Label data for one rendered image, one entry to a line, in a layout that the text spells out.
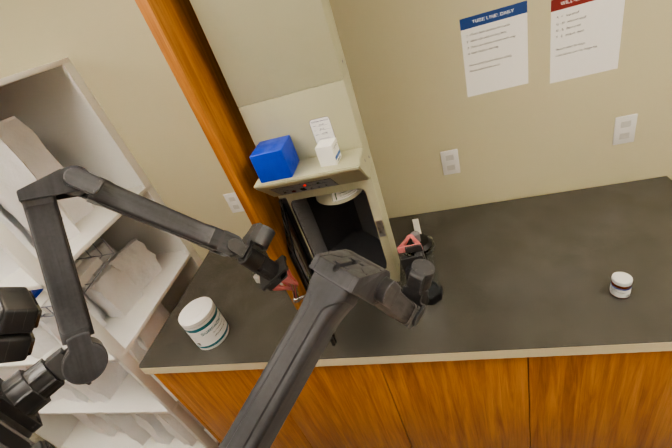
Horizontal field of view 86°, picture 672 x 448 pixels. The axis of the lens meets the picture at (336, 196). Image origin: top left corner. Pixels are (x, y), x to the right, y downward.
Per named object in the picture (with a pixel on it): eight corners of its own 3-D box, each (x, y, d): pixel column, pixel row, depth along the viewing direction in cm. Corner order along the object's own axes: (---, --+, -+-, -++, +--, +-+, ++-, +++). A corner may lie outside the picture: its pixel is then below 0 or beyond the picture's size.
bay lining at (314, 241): (330, 234, 158) (304, 165, 140) (388, 225, 151) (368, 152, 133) (321, 275, 138) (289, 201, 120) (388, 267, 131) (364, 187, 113)
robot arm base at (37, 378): (27, 410, 75) (-18, 378, 68) (67, 377, 79) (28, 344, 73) (35, 434, 69) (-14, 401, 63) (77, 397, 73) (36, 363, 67)
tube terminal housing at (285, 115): (328, 247, 163) (263, 82, 124) (400, 237, 154) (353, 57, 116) (319, 289, 143) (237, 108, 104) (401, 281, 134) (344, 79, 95)
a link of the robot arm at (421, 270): (383, 310, 92) (413, 329, 88) (387, 279, 85) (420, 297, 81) (406, 282, 100) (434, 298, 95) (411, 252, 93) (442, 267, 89)
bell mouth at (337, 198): (320, 181, 137) (315, 169, 134) (365, 173, 132) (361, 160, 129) (311, 209, 122) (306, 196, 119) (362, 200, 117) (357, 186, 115)
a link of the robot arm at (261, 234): (214, 248, 101) (225, 247, 94) (235, 214, 106) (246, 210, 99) (249, 268, 106) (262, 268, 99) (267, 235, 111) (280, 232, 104)
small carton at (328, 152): (325, 158, 106) (319, 140, 103) (341, 156, 104) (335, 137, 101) (321, 167, 102) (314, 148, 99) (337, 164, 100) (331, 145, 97)
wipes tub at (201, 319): (206, 322, 146) (188, 297, 138) (234, 320, 142) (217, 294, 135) (191, 351, 135) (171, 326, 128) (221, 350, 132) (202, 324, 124)
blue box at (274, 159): (270, 166, 112) (259, 141, 108) (300, 160, 110) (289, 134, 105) (261, 183, 104) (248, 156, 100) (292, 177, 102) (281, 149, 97)
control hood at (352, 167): (275, 193, 119) (263, 167, 114) (371, 175, 110) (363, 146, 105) (265, 213, 109) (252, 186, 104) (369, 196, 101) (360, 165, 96)
